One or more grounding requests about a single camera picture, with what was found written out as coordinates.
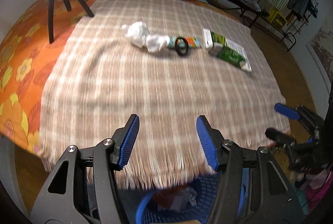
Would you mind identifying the colourful blue tube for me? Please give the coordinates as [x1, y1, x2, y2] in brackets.
[167, 36, 201, 49]

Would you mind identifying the black hair tie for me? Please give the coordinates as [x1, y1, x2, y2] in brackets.
[174, 36, 190, 56]

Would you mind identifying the white tissue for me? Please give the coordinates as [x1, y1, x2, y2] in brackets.
[122, 21, 170, 53]

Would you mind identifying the pink garment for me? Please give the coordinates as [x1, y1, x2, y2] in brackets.
[294, 169, 332, 214]

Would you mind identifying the blue plastic laundry basket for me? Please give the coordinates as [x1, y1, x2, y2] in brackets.
[135, 171, 251, 224]

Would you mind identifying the cardboard piece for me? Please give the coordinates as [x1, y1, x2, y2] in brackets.
[178, 219, 201, 224]

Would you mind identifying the yellow crate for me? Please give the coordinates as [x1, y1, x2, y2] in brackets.
[267, 7, 287, 30]

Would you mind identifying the black clothes rack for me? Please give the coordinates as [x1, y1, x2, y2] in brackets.
[248, 0, 318, 52]

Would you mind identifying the dark hanging jacket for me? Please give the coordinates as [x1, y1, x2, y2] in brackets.
[287, 0, 318, 21]

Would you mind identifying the striped cloth on chair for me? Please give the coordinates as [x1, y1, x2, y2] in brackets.
[240, 0, 261, 12]

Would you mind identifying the beige plaid fringed blanket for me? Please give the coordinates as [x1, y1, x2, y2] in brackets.
[39, 0, 290, 188]

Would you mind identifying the orange floral bed sheet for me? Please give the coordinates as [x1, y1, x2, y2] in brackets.
[1, 0, 242, 155]

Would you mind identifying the wall picture poster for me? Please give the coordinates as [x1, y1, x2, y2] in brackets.
[306, 26, 333, 84]

